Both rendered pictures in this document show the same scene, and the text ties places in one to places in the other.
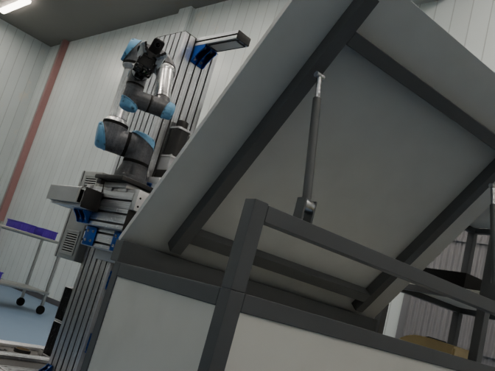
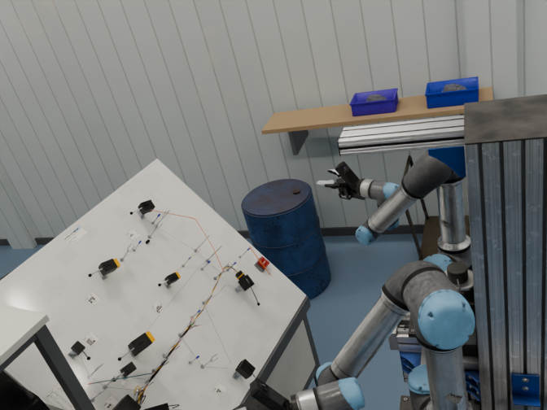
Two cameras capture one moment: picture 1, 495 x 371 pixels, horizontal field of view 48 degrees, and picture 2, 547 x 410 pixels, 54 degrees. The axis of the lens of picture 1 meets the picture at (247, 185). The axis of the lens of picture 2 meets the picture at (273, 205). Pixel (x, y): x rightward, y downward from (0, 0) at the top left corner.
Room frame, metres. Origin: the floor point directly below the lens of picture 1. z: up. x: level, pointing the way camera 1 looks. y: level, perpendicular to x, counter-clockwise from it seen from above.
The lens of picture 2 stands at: (3.70, -0.48, 2.60)
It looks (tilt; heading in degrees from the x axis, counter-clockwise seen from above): 29 degrees down; 159
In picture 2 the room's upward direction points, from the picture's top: 15 degrees counter-clockwise
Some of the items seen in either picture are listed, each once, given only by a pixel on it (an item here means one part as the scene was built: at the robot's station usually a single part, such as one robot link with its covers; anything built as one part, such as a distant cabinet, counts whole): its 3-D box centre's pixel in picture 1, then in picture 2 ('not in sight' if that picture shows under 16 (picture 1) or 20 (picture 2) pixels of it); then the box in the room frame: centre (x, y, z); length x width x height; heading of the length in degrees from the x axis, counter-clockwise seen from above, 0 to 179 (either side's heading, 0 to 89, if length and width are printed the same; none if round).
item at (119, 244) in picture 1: (264, 294); (250, 390); (2.02, -0.16, 0.83); 1.18 x 0.05 x 0.06; 125
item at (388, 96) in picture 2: not in sight; (374, 102); (0.77, 1.56, 1.27); 0.30 x 0.21 x 0.10; 45
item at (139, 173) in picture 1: (132, 172); not in sight; (2.49, 0.52, 1.21); 0.15 x 0.15 x 0.10
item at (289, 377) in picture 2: not in sight; (285, 377); (1.85, 0.05, 0.60); 0.55 x 0.03 x 0.39; 125
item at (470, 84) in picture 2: not in sight; (452, 93); (1.13, 1.92, 1.28); 0.32 x 0.22 x 0.11; 45
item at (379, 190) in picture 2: (138, 75); (385, 192); (2.20, 0.56, 1.56); 0.11 x 0.08 x 0.09; 19
